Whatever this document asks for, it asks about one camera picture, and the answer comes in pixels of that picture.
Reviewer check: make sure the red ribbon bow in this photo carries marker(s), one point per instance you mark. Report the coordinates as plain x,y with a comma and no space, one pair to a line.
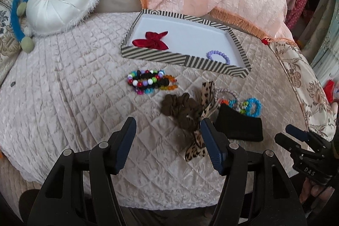
152,40

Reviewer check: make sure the striped white jewelry tray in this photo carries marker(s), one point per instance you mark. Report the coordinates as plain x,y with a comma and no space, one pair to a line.
192,42

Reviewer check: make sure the floral beige bed cover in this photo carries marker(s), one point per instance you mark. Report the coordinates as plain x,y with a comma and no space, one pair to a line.
318,115

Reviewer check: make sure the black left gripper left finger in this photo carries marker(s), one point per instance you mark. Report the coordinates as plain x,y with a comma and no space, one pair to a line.
120,144

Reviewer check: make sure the person's right hand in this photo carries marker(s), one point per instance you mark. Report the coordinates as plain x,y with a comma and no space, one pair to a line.
322,193

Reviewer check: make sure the brown scrunchie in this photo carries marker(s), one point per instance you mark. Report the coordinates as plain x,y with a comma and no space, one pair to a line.
184,109

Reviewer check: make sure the embroidered floral square pillow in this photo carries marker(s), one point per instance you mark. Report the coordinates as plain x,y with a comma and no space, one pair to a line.
9,46

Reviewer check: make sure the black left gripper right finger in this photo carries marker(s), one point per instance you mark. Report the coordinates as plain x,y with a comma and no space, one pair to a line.
216,144

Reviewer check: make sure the quilted beige bedspread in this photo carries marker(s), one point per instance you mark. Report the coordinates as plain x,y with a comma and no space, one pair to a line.
71,92

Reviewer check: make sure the red tassel ornament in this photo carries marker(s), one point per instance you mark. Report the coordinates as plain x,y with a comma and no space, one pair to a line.
265,41

